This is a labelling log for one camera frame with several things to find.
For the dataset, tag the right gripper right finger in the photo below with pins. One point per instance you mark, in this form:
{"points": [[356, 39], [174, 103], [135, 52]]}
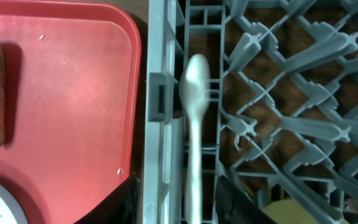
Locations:
{"points": [[233, 207]]}

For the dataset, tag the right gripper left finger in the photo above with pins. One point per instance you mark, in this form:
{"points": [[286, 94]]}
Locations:
{"points": [[119, 207]]}

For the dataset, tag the white plastic spoon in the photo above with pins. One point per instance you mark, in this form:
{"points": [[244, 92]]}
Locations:
{"points": [[194, 97]]}

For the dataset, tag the grey dishwasher rack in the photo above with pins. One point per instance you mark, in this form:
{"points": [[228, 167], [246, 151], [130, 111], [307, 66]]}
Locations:
{"points": [[282, 120]]}

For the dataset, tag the red serving tray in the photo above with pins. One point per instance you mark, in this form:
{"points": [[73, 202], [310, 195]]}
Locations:
{"points": [[72, 73]]}

